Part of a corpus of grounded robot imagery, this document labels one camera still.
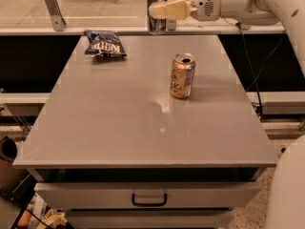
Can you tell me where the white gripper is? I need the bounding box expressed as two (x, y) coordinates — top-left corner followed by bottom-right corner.
(149, 0), (220, 21)

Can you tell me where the silver redbull can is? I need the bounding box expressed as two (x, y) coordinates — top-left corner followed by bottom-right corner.
(147, 0), (166, 35)

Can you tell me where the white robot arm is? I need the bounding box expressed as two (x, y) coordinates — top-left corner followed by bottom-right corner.
(147, 0), (305, 229)

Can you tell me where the orange soda can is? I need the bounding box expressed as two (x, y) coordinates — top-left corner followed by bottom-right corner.
(170, 52), (196, 99)

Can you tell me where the blue chip bag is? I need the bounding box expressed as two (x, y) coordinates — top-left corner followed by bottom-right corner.
(84, 30), (126, 57)

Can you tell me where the yellow snack bag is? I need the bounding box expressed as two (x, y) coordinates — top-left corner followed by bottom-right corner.
(36, 209), (68, 229)

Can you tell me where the grey upper drawer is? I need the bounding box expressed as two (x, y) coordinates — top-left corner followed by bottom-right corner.
(35, 182), (260, 210)

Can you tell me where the grey drawer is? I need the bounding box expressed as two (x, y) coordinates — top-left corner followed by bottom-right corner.
(35, 182), (260, 210)
(67, 210), (234, 229)

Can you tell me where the black round object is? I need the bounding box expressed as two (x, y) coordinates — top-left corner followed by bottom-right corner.
(0, 136), (17, 163)

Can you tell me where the grey lower drawer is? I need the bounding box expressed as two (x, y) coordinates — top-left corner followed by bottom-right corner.
(67, 210), (234, 229)

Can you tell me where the middle metal bracket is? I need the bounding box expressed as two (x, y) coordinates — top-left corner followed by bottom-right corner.
(166, 20), (176, 31)

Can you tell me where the metal bracket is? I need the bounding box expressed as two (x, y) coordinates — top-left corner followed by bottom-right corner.
(44, 0), (66, 31)
(236, 22), (251, 31)
(166, 20), (176, 31)

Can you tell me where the right metal bracket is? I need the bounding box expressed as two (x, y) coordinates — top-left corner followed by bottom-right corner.
(236, 22), (251, 31)

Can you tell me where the black cable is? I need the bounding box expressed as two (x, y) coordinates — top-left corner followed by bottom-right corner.
(222, 16), (284, 116)

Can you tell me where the left metal bracket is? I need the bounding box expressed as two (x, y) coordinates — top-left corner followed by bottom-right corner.
(44, 0), (66, 31)

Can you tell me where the black drawer handle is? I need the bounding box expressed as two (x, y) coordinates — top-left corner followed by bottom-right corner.
(131, 194), (168, 208)

